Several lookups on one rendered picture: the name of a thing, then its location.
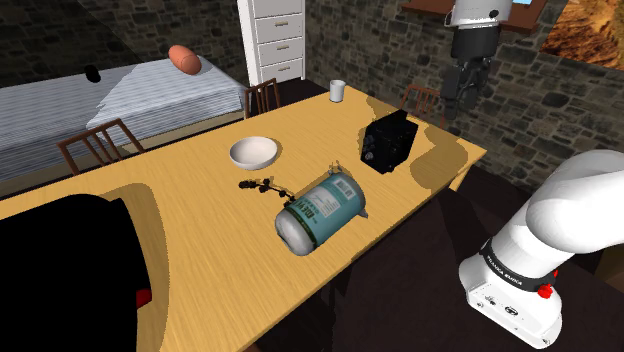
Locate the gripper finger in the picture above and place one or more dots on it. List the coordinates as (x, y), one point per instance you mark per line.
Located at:
(451, 90)
(475, 85)

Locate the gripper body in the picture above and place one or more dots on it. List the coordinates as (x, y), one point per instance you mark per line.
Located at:
(474, 44)

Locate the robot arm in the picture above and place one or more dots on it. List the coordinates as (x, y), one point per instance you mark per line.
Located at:
(551, 219)

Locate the brown wooden chair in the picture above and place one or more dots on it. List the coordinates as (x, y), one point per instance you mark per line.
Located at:
(263, 97)
(100, 141)
(423, 101)

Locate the black box appliance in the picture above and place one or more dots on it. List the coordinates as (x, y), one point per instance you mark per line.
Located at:
(390, 141)

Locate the white cup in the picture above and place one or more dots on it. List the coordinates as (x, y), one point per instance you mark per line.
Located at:
(337, 91)

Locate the teal labelled can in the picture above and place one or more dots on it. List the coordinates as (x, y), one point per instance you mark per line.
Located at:
(322, 212)

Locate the white chest of drawers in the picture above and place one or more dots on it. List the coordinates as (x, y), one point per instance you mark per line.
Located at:
(280, 39)

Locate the white bowl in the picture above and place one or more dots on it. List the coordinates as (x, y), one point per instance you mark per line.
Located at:
(253, 153)

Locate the black twig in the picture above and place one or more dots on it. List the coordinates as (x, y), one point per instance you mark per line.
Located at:
(265, 186)

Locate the wooden table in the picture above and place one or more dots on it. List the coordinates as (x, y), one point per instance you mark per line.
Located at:
(219, 253)

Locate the bed with striped cover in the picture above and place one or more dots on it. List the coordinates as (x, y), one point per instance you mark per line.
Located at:
(146, 102)

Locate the small black object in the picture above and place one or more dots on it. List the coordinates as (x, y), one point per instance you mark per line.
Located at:
(92, 73)

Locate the large black object red part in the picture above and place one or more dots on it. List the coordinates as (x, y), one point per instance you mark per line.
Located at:
(63, 278)

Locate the window with wooden frame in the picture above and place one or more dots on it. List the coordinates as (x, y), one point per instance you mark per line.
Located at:
(524, 19)

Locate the orange brown wall picture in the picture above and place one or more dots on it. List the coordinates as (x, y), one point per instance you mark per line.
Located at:
(590, 29)

